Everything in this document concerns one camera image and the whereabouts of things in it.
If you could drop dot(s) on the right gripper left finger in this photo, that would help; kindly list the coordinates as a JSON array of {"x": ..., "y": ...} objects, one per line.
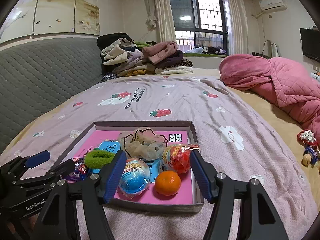
[{"x": 110, "y": 176}]

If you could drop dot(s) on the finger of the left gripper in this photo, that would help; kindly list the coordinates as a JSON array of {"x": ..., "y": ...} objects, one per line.
[
  {"x": 34, "y": 160},
  {"x": 57, "y": 173}
]

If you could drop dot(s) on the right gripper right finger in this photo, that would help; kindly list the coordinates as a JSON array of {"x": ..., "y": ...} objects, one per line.
[{"x": 204, "y": 173}]

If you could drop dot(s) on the blue Oreo cookie packet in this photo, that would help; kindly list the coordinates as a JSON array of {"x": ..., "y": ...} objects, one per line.
[{"x": 80, "y": 172}]

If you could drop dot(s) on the green fuzzy scrunchie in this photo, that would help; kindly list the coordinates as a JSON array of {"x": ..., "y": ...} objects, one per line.
[{"x": 96, "y": 159}]

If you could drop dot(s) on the blue surprise egg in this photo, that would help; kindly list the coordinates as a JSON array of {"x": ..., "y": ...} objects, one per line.
[{"x": 135, "y": 178}]

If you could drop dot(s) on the red surprise egg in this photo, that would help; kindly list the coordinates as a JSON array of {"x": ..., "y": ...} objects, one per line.
[{"x": 177, "y": 157}]

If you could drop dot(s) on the orange mandarin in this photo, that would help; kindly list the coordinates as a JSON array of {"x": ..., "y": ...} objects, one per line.
[{"x": 168, "y": 183}]

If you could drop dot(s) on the pink strawberry bed cover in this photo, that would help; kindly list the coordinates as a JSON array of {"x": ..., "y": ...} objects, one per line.
[{"x": 230, "y": 133}]

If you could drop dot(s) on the grey box with pink book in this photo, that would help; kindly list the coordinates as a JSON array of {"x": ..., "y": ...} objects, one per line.
[{"x": 104, "y": 135}]

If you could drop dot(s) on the grey quilted headboard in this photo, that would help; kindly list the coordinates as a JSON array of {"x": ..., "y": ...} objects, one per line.
[{"x": 38, "y": 76}]

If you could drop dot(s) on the small doll toy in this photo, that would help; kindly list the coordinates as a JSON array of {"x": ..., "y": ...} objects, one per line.
[{"x": 311, "y": 148}]

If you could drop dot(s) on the pink quilted blanket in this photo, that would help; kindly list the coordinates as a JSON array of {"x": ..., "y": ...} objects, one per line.
[{"x": 284, "y": 83}]

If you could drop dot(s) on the pile of folded clothes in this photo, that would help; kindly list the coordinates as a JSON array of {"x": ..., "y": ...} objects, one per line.
[{"x": 123, "y": 57}]

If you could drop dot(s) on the dark framed window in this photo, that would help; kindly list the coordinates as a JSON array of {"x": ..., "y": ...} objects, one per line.
[{"x": 200, "y": 26}]

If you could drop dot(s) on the black television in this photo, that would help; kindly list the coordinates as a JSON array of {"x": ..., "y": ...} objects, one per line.
[{"x": 310, "y": 39}]

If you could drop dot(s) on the right white curtain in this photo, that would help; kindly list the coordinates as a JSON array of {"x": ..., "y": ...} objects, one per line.
[{"x": 237, "y": 27}]

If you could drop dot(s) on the left beige curtain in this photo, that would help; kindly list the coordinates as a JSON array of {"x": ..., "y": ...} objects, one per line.
[{"x": 160, "y": 17}]

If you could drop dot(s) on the white air conditioner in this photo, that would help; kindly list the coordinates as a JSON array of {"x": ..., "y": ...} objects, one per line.
[{"x": 268, "y": 5}]

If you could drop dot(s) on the blossom wall painting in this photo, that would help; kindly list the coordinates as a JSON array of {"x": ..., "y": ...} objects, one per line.
[{"x": 37, "y": 17}]

